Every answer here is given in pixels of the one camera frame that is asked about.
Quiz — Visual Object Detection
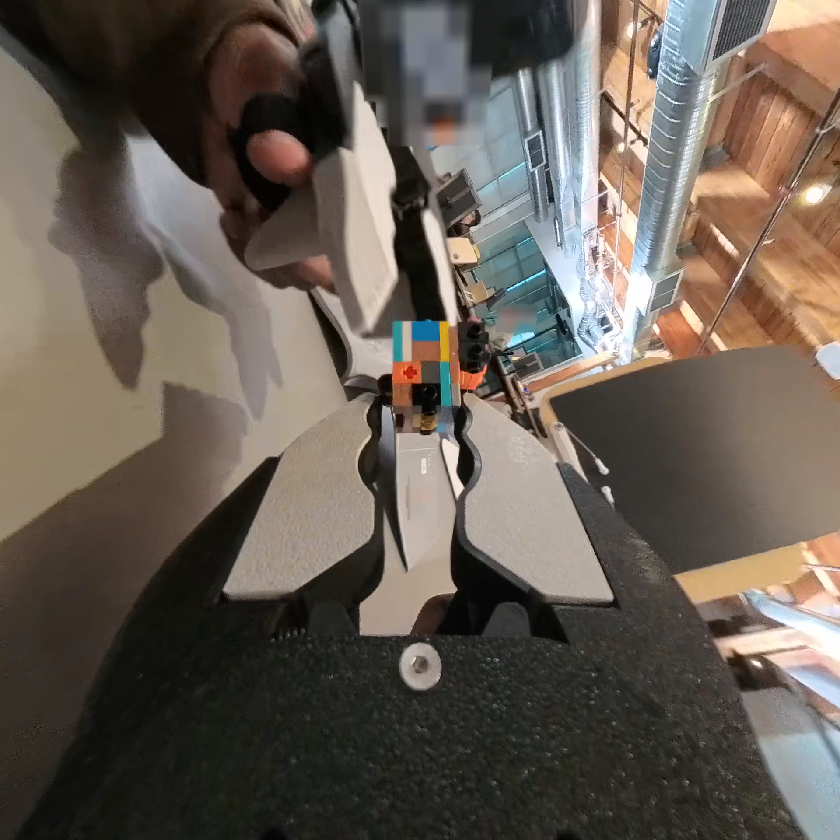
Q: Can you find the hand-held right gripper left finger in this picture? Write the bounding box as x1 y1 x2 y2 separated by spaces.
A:
222 392 386 603

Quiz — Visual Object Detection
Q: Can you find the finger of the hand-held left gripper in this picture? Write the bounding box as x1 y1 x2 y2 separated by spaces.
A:
314 84 403 337
419 209 462 324

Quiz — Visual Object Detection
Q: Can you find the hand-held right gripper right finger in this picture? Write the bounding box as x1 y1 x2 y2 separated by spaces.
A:
453 394 617 606

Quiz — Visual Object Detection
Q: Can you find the multicolour toy brick model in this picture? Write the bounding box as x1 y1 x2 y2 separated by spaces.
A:
392 318 490 435

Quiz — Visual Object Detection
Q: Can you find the person's left forearm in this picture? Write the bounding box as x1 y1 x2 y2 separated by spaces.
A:
0 0 309 191

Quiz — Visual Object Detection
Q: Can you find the person's left hand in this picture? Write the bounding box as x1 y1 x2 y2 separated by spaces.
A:
209 26 337 291

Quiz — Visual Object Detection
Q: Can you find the wood-framed black screen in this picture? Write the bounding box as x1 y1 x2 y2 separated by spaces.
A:
539 344 840 605

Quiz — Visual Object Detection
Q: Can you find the white air vent grille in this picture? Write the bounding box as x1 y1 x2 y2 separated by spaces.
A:
705 0 778 63

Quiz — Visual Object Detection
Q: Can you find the white lamp base plate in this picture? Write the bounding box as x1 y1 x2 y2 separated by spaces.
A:
553 422 618 509

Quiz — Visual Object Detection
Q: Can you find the silver spiral ventilation duct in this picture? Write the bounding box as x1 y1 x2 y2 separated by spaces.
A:
512 39 601 227
626 0 732 316

